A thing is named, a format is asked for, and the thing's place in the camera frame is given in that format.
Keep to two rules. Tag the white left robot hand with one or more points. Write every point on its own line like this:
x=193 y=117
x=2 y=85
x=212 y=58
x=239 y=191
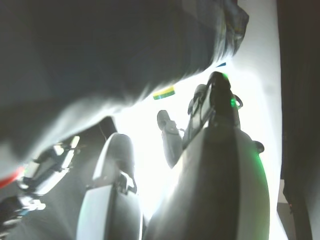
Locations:
x=212 y=187

